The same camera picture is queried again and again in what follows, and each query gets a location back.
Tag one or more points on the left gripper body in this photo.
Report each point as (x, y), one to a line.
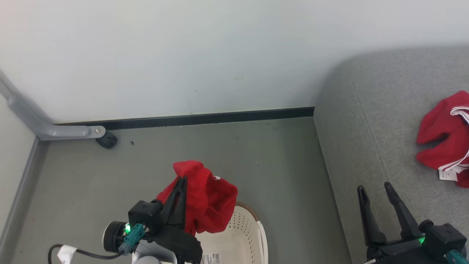
(183, 244)

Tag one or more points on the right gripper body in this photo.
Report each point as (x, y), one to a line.
(403, 253)

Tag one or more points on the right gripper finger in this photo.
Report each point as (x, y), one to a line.
(372, 223)
(403, 220)

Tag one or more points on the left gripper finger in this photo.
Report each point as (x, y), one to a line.
(182, 209)
(171, 207)

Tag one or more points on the plain red garment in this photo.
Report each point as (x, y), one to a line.
(209, 201)

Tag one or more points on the red garment with white stripes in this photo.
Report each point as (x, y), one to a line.
(445, 139)

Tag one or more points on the grey fabric sofa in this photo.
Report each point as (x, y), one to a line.
(366, 146)

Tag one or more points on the cream perforated laundry basket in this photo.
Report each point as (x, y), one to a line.
(242, 238)

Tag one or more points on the black caster wheel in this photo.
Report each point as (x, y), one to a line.
(107, 140)

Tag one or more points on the black baseboard strip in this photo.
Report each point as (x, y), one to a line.
(205, 118)

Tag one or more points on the grey skirting strip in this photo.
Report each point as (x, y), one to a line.
(22, 183)

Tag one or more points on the grey metal stand leg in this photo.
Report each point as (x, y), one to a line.
(33, 123)

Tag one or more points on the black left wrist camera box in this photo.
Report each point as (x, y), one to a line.
(146, 214)

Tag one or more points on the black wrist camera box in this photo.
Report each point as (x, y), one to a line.
(146, 214)
(445, 236)

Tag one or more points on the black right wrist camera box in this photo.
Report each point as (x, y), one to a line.
(445, 236)

